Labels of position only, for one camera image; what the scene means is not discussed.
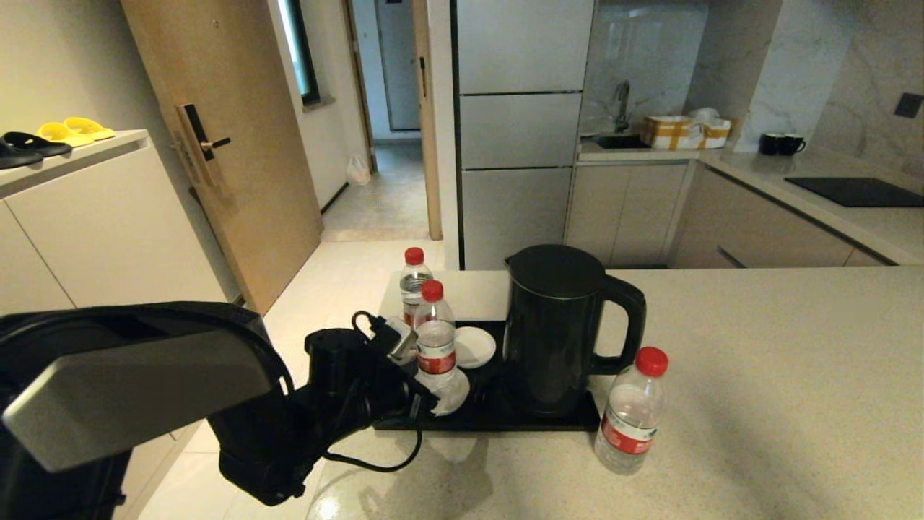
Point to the silver refrigerator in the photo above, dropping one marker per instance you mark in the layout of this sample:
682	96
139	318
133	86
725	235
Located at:
520	130

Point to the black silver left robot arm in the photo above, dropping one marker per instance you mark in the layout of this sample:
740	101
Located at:
144	390

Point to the white tied plastic bag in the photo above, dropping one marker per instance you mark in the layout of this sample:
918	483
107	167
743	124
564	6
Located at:
358	171

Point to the black electronic door lock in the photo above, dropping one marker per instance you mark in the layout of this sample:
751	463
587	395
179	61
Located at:
193	130

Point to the clear water bottle red cap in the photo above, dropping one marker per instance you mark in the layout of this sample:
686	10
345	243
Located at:
629	419
413	282
436	339

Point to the beige kitchen base cabinets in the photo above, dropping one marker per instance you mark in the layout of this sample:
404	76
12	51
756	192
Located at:
628	213

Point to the dark framed window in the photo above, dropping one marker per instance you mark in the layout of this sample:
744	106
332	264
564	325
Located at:
303	50

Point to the black induction cooktop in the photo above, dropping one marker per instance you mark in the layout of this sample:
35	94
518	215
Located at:
859	192

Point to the light wooden entrance door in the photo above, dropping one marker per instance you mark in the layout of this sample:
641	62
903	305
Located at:
238	144

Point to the yellow striped white box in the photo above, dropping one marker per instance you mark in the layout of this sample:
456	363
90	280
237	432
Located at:
671	133

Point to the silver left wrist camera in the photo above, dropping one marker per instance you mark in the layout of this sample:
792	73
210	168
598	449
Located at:
404	347

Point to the yellow slipper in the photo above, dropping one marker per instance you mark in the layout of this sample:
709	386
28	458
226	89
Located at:
92	128
60	133

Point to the chrome kitchen faucet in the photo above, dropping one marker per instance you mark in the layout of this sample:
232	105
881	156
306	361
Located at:
622	101

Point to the black electric kettle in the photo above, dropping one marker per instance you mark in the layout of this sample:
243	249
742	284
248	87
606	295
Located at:
552	332

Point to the black mug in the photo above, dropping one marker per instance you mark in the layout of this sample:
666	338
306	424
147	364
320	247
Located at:
790	145

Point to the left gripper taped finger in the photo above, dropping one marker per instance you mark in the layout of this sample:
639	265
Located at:
442	390

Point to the black slipper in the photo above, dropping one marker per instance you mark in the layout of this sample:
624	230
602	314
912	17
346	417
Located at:
35	143
14	156

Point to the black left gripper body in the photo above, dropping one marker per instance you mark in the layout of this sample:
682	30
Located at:
393	393

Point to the dark kitchen sink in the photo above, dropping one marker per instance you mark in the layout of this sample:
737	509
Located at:
619	142

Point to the black rectangular serving tray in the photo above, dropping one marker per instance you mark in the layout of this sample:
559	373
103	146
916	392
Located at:
505	425

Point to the white hallway door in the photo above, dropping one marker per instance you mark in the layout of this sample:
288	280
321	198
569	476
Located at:
398	65

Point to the white crumpled plastic bag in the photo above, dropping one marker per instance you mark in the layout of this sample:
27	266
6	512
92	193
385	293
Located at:
704	115

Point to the black wall socket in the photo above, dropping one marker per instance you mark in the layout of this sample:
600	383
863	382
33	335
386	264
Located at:
908	106

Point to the narrow wooden door leaf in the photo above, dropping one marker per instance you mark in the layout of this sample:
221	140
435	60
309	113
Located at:
427	144

